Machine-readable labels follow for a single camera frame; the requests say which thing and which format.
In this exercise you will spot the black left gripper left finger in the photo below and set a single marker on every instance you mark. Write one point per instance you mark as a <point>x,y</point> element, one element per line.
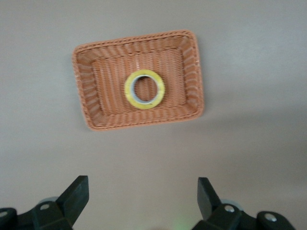
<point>60,213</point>

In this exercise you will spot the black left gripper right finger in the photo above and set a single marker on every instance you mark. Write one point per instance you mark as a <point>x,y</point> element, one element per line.
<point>223,215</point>

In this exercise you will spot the yellow clear tape roll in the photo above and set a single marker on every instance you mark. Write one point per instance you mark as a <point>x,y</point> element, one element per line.
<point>127,89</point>

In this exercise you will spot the brown wicker basket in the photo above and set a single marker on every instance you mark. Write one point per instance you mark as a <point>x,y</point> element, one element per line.
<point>108,83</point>

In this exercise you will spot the brown table cover mat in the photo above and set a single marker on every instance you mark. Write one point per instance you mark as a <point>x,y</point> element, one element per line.
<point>36,72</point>

